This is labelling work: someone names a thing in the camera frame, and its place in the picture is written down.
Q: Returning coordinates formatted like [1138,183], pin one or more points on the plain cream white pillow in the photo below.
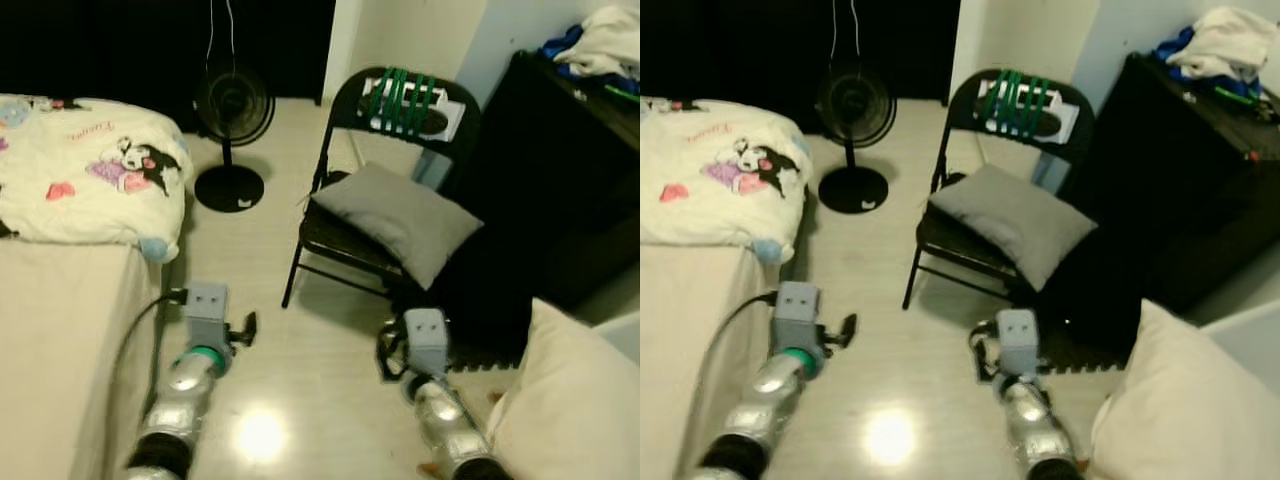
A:
[570,400]
[1170,410]

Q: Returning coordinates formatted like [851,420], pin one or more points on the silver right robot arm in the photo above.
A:
[450,425]
[1030,425]

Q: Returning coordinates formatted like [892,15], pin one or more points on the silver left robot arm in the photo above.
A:
[180,400]
[765,400]

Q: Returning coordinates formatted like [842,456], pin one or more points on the black folding metal chair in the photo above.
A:
[335,235]
[950,240]

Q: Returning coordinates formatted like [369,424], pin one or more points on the black ribbed mat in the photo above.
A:
[1085,355]
[490,358]

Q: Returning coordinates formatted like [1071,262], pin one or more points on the grey square cushion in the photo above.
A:
[400,220]
[1015,220]

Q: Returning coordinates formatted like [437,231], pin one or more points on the black standing fan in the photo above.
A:
[228,188]
[852,190]

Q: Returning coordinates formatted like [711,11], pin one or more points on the bed with cream sheet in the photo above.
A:
[60,350]
[690,360]

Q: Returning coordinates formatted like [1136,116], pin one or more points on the cartoon print cream comforter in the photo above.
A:
[700,150]
[60,150]

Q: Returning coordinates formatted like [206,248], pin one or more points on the black cabinet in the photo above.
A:
[1170,200]
[550,180]

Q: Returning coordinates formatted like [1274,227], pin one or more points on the green clothes hanger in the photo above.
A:
[1043,108]
[379,95]
[412,105]
[1010,100]
[396,100]
[992,95]
[1026,105]
[430,108]

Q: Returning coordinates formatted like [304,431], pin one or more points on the green stick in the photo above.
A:
[1235,94]
[620,93]

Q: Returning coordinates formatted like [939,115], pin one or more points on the blue crumpled cloth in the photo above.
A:
[560,45]
[1170,45]

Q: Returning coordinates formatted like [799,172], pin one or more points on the white crumpled cloth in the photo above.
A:
[1230,40]
[610,40]

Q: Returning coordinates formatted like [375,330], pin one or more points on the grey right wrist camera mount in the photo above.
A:
[427,340]
[1018,340]

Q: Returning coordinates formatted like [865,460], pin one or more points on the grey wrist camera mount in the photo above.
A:
[798,315]
[1018,340]
[427,340]
[207,315]

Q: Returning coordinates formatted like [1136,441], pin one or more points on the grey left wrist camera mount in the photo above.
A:
[207,315]
[798,315]

